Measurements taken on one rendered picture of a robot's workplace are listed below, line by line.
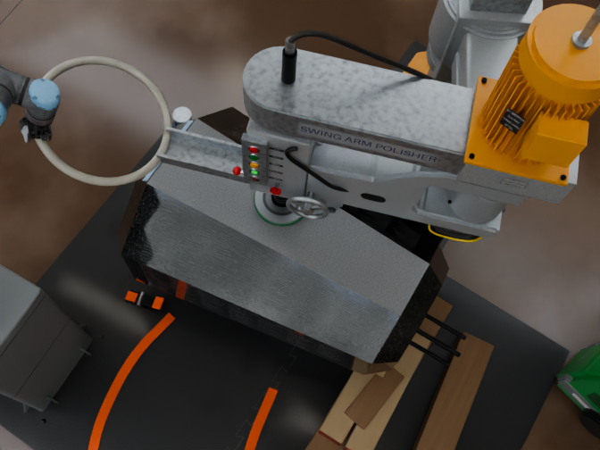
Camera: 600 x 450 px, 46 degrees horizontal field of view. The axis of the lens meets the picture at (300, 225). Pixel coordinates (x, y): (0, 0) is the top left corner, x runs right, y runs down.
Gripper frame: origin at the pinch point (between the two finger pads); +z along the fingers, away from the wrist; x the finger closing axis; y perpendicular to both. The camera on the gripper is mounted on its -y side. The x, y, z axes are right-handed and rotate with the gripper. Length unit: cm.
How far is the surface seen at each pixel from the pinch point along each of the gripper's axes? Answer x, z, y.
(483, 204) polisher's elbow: 116, -78, 64
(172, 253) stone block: 49, 31, 44
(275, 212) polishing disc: 82, -4, 41
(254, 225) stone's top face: 75, 4, 44
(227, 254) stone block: 66, 15, 51
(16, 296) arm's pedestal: -11, 36, 51
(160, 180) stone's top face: 47, 20, 17
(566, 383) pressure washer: 217, 12, 139
